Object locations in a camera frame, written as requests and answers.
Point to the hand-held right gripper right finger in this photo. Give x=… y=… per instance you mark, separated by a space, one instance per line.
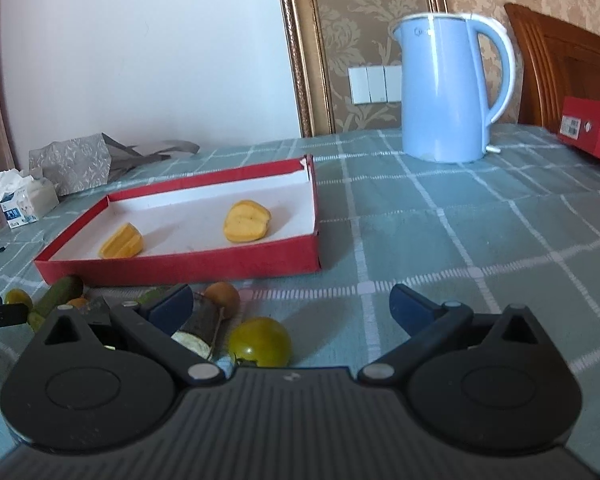
x=410 y=310

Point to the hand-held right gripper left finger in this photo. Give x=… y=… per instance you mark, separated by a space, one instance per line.
x=172 y=306

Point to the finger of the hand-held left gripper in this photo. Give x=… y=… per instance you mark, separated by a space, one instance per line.
x=2 y=314

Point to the small green tomato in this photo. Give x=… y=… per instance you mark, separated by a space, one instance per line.
x=17 y=297

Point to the cut cucumber piece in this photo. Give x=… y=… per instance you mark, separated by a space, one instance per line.
x=150 y=295

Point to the dark sugarcane piece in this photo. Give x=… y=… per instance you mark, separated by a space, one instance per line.
x=202 y=320

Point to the red shallow box tray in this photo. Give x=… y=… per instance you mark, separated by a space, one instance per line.
x=180 y=265

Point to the large brown longan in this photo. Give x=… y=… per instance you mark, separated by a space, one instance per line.
x=222 y=297

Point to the dark green cucumber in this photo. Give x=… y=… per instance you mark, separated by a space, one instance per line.
x=60 y=292

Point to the small brown longan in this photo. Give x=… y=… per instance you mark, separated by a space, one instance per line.
x=77 y=303

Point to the large green tomato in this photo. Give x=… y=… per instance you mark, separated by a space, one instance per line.
x=260 y=342

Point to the green checkered tablecloth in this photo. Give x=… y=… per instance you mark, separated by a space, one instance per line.
x=430 y=240

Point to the tissue pack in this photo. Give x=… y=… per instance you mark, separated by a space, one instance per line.
x=27 y=202

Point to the grey patterned gift bag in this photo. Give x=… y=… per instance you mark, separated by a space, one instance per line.
x=75 y=160

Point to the light blue electric kettle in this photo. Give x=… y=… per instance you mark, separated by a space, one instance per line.
x=440 y=95

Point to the white wall light switch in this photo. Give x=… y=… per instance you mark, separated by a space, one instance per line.
x=375 y=84

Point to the gold wall frame moulding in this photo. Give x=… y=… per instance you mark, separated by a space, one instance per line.
x=300 y=60

